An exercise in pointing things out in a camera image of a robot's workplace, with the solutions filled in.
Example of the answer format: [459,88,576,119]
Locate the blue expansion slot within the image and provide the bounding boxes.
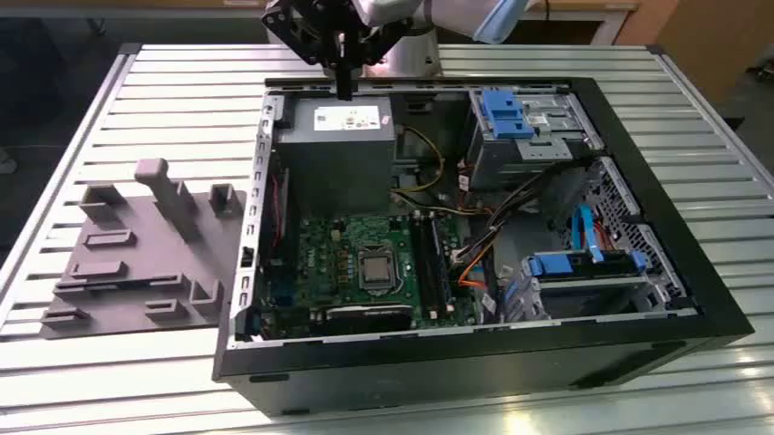
[271,283,298,309]

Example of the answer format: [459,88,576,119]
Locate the black RAM slot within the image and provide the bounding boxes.
[408,212,432,321]

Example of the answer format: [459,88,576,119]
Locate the metal disk bay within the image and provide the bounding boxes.
[500,271,697,325]

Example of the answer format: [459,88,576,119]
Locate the wooden cabinet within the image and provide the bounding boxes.
[615,0,774,110]

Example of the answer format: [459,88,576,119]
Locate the blue plastic drive latch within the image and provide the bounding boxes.
[482,90,538,140]

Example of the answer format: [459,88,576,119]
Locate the white framed workbench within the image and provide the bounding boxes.
[0,0,642,46]

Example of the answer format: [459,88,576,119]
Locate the grey power supply unit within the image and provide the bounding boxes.
[269,92,400,218]

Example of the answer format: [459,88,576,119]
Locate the grey parts rack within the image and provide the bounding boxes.
[39,156,249,341]

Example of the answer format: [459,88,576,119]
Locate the metal drive cage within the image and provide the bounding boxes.
[468,88,606,191]

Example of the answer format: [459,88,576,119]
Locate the black open PC case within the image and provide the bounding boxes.
[209,75,757,417]

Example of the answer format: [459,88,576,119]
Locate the hard disk in blue carrier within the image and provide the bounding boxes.
[522,251,651,285]

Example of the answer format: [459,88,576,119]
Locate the yellow power wires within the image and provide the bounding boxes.
[390,126,484,217]

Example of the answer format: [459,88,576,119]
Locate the silver CPU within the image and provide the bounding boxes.
[360,257,394,282]

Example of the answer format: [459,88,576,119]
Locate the CPU socket metal cover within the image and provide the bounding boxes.
[354,244,404,298]

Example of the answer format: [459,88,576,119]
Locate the green motherboard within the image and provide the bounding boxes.
[252,210,484,339]

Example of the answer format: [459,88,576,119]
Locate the black graphics card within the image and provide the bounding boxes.
[311,301,416,336]

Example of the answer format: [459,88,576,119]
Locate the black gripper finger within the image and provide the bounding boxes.
[347,26,400,102]
[260,0,350,102]

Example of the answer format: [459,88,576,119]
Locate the orange wire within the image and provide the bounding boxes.
[456,256,491,289]

